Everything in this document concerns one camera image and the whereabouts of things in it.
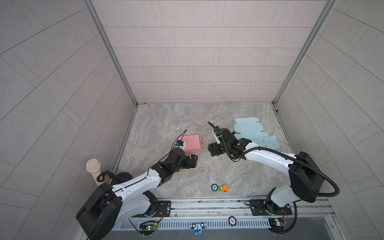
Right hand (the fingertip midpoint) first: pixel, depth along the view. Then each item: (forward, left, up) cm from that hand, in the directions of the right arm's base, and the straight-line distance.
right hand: (212, 148), depth 85 cm
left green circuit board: (-34, +32, -4) cm, 47 cm away
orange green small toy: (-21, -4, -5) cm, 22 cm away
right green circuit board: (-37, -26, -8) cm, 46 cm away
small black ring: (-19, +1, -7) cm, 20 cm away
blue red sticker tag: (-36, +10, -6) cm, 38 cm away
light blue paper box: (+17, -28, -7) cm, 33 cm away
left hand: (-4, +10, -1) cm, 11 cm away
